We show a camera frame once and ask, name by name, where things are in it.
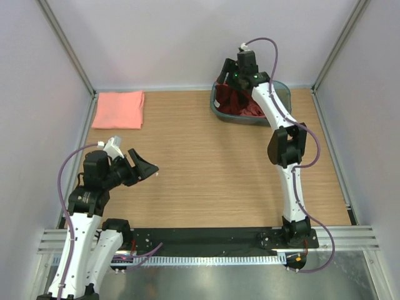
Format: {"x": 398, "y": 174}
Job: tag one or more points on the left aluminium corner post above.
{"x": 65, "y": 44}

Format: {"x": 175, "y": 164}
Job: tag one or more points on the white slotted cable duct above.
{"x": 199, "y": 261}

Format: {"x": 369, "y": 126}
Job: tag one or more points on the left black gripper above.
{"x": 143, "y": 169}

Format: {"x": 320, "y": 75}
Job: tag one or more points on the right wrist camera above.
{"x": 246, "y": 60}

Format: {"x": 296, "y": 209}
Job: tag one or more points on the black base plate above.
{"x": 218, "y": 241}

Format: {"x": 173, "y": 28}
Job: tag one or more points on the teal plastic basket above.
{"x": 233, "y": 118}

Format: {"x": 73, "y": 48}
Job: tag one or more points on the dark red t shirt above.
{"x": 223, "y": 100}

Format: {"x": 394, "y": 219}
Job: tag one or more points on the crumpled pink t shirt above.
{"x": 251, "y": 109}

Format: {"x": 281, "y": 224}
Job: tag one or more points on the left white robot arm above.
{"x": 91, "y": 243}

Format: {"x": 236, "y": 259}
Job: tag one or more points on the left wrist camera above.
{"x": 111, "y": 147}

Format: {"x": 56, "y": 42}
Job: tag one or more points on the aluminium front rail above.
{"x": 346, "y": 238}

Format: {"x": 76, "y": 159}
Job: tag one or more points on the aluminium corner post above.
{"x": 65, "y": 44}
{"x": 348, "y": 28}

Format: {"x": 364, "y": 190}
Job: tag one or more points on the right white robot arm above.
{"x": 285, "y": 149}

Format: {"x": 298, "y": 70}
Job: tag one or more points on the folded salmon pink t shirt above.
{"x": 119, "y": 110}

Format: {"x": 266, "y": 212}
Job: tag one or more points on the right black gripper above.
{"x": 229, "y": 67}

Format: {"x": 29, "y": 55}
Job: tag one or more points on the right aluminium corner post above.
{"x": 348, "y": 28}

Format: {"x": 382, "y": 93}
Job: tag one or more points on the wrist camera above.
{"x": 246, "y": 60}
{"x": 111, "y": 147}

